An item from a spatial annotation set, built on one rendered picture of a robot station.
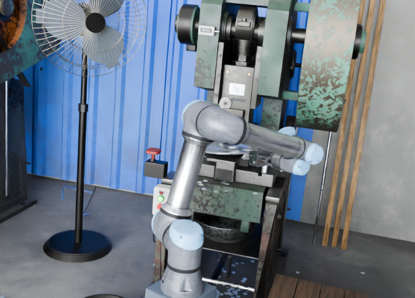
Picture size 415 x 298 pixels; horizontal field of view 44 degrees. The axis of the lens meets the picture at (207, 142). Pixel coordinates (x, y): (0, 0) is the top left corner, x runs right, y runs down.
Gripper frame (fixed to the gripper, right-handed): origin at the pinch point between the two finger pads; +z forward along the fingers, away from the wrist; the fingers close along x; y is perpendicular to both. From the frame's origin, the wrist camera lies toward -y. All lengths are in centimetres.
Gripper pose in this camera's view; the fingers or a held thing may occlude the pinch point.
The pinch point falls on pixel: (247, 152)
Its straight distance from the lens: 228.1
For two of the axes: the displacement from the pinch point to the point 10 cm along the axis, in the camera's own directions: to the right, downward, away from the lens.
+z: -6.3, -1.4, 7.7
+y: -7.8, 0.8, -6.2
